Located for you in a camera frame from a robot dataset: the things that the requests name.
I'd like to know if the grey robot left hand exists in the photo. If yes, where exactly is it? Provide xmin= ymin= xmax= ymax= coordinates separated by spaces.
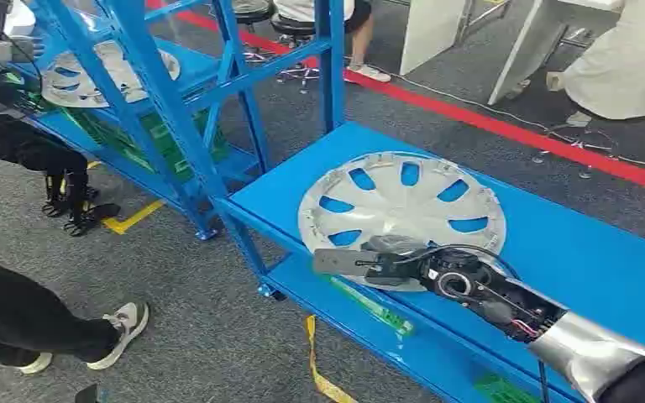
xmin=0 ymin=34 xmax=46 ymax=65

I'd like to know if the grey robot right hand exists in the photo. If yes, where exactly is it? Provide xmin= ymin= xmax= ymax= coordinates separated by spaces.
xmin=311 ymin=235 xmax=569 ymax=344

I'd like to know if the silver plastic wheel hubcap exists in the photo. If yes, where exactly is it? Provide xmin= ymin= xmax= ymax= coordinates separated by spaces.
xmin=41 ymin=41 xmax=181 ymax=109
xmin=297 ymin=151 xmax=507 ymax=293

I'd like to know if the chrome chair base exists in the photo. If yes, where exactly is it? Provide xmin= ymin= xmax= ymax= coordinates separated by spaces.
xmin=531 ymin=123 xmax=617 ymax=181

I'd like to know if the black robot foot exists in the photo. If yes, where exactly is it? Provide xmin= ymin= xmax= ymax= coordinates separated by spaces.
xmin=41 ymin=173 xmax=101 ymax=219
xmin=63 ymin=201 xmax=122 ymax=238

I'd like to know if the person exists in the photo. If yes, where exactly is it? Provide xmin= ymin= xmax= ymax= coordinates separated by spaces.
xmin=0 ymin=251 xmax=151 ymax=375
xmin=272 ymin=0 xmax=393 ymax=85
xmin=544 ymin=0 xmax=645 ymax=129

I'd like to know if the blue metal shelf cart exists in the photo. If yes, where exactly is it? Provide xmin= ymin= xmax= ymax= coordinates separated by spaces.
xmin=94 ymin=0 xmax=645 ymax=403

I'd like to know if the white desk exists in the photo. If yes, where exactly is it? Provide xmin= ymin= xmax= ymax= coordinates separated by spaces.
xmin=487 ymin=0 xmax=627 ymax=107

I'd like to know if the white panel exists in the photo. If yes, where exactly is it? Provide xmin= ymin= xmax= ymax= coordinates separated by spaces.
xmin=399 ymin=0 xmax=469 ymax=76

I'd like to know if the blue metal storage rack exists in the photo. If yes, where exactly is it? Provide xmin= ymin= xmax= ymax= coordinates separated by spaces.
xmin=10 ymin=0 xmax=270 ymax=241

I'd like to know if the black round stool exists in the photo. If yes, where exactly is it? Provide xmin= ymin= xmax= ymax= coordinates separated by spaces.
xmin=269 ymin=13 xmax=325 ymax=96
xmin=232 ymin=0 xmax=277 ymax=63

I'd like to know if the green plastic crate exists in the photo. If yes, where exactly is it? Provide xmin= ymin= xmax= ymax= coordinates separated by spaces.
xmin=60 ymin=105 xmax=229 ymax=182
xmin=472 ymin=374 xmax=542 ymax=403

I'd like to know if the yellow floor tape line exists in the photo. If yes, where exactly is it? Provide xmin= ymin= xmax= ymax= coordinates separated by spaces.
xmin=86 ymin=161 xmax=166 ymax=236

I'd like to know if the white floor cable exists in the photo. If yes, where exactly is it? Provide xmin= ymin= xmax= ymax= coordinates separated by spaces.
xmin=378 ymin=65 xmax=645 ymax=176

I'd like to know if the red floor tape line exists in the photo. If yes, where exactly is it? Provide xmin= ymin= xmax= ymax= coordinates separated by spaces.
xmin=144 ymin=0 xmax=645 ymax=198

